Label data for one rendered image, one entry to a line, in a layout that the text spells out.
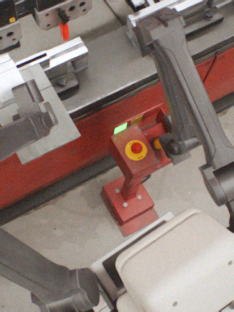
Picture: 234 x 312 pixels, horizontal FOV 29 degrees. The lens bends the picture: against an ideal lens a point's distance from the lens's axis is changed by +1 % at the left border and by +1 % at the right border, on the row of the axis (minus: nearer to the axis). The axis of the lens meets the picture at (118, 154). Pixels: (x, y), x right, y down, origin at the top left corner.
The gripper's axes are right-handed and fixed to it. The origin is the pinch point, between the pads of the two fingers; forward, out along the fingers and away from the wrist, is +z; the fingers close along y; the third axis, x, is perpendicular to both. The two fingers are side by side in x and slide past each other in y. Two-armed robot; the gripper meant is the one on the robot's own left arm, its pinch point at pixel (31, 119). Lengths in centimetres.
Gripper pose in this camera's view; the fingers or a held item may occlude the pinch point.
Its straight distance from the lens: 128.1
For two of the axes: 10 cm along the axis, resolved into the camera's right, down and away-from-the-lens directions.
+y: -8.7, 4.3, -2.4
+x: 3.9, 9.0, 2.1
